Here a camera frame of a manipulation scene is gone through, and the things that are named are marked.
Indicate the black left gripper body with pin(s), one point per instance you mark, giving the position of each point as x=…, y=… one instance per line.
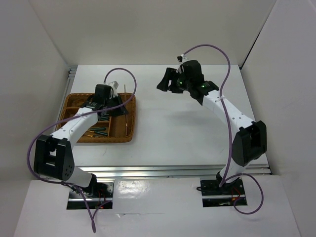
x=106, y=102

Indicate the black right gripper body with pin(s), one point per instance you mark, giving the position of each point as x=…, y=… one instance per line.
x=184, y=83

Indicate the gold spoon green handle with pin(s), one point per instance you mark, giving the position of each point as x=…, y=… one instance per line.
x=96, y=134
x=98, y=129

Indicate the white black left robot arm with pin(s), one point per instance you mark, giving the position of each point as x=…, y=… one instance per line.
x=53, y=153

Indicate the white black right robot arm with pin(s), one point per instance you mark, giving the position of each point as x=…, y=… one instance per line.
x=247, y=138

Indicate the wicker cutlery tray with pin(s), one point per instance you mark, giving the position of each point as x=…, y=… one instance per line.
x=115, y=126

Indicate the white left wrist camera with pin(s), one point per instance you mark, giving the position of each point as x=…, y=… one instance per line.
x=113, y=91

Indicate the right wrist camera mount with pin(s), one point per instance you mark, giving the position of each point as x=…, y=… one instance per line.
x=181, y=60

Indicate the aluminium frame rail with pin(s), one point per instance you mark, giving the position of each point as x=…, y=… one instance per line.
x=165, y=171

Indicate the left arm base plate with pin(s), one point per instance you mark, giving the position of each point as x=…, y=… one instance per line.
x=102, y=197

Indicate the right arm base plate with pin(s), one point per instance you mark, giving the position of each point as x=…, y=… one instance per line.
x=213, y=196

